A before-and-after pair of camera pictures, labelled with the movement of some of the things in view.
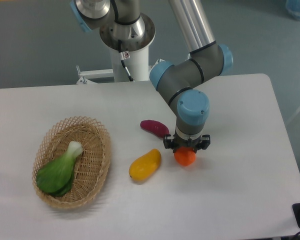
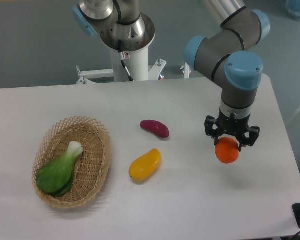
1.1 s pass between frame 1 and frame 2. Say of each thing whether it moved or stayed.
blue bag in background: stayed
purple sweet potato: stayed
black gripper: moved
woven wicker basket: stayed
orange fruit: moved
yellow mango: stayed
